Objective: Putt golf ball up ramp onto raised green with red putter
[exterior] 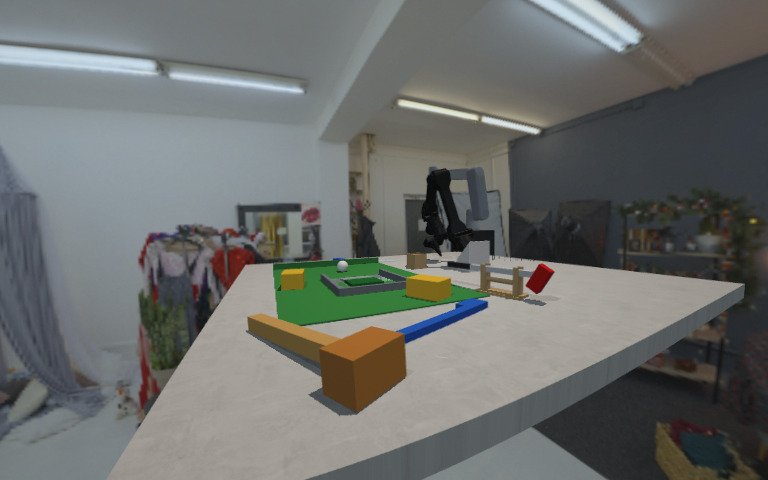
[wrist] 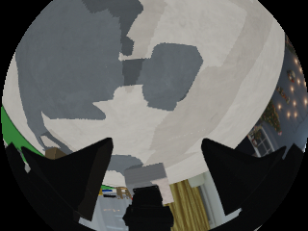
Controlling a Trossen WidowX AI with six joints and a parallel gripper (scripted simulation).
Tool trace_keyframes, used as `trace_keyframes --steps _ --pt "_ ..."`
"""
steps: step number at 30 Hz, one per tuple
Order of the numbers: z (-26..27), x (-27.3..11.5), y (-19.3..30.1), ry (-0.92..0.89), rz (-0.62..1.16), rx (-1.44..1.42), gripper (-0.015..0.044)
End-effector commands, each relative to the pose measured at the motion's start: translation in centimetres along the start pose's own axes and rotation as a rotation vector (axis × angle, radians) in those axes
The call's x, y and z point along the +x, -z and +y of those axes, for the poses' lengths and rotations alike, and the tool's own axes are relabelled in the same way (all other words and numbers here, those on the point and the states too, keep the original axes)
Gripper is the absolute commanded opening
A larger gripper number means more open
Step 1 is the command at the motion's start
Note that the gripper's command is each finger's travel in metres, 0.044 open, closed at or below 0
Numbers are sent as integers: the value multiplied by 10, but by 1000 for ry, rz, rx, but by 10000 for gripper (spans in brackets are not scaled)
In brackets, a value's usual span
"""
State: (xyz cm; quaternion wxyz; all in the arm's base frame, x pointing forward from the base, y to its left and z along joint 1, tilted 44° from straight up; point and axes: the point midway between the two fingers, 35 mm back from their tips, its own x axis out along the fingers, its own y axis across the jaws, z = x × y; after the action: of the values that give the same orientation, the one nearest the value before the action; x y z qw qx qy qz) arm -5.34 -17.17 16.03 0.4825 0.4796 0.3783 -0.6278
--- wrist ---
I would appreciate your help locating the green putting mat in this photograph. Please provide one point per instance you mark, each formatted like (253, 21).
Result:
(11, 134)

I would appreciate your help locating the tan cube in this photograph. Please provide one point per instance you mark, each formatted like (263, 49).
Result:
(54, 153)

